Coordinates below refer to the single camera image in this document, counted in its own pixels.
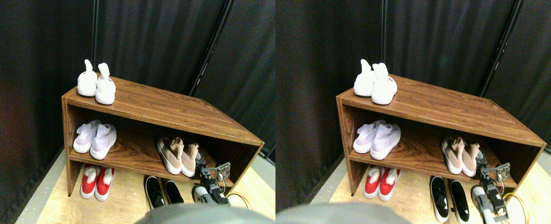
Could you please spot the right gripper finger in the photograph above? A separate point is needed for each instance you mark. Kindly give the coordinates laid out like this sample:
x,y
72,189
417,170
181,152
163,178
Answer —
x,y
481,161
201,161

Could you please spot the beige shoe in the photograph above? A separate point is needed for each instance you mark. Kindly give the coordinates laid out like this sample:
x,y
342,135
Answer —
x,y
453,156
170,156
470,161
190,161

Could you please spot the black shoe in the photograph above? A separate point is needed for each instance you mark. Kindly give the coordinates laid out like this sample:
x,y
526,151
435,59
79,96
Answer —
x,y
460,201
174,192
439,199
155,192

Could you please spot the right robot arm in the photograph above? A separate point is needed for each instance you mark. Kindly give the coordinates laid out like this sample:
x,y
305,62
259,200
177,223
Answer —
x,y
210,195
489,205

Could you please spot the brown shoe rack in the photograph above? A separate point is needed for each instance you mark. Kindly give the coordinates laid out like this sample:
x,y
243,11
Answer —
x,y
443,112
173,112

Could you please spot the lilac shoe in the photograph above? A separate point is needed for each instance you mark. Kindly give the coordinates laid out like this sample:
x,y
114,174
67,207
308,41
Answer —
x,y
385,142
103,142
84,139
365,139

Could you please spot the black curtain stand pole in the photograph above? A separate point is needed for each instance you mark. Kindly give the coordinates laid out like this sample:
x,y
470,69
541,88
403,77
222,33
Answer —
x,y
95,30
384,30
502,46
211,46

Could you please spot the white shoe with red mark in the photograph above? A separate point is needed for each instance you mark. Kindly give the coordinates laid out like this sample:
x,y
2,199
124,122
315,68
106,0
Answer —
x,y
384,91
105,91

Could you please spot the black bracket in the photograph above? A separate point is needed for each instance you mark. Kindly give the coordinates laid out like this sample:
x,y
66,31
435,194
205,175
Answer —
x,y
223,170

